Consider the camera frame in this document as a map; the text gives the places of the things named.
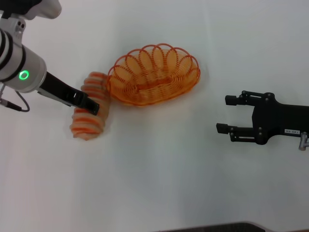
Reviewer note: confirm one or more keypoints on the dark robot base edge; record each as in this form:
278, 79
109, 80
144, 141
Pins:
217, 227

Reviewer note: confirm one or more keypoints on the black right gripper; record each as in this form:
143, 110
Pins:
282, 118

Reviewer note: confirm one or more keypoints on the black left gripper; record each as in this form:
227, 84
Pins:
58, 88

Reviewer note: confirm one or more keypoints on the orange striped bread roll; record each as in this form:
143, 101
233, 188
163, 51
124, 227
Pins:
89, 125

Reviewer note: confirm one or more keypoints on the orange woven plastic basket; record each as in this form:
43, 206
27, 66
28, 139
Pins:
154, 82

